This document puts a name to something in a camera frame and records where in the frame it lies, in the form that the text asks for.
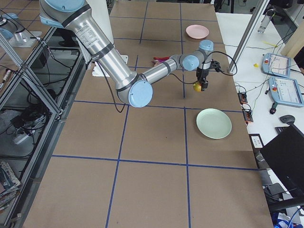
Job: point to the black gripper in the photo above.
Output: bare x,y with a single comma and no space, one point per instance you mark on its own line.
202,74

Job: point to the red chili pepper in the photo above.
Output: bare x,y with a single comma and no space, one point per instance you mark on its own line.
161,58

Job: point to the purple eggplant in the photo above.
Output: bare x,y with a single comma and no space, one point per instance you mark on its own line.
158,61

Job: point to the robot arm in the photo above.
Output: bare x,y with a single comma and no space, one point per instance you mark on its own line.
131,88

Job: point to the green plate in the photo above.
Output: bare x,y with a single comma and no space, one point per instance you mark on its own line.
213,123

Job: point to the pink plate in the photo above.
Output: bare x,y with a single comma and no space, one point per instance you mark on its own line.
197,31

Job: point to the teach pendant upper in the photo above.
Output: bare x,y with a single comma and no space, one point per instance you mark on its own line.
276,65

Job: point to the teach pendant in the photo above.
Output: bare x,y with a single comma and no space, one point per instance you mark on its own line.
285,91
276,65

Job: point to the teach pendant lower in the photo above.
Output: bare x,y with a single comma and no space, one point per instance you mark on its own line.
285,91

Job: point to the plastic water bottle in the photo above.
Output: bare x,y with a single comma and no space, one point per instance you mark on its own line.
266,20

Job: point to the black computer mouse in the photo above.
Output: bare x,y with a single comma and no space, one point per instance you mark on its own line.
287,119

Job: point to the black monitor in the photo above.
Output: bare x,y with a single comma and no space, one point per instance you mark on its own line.
285,156

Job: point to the aluminium frame post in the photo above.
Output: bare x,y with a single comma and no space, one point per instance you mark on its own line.
257,13

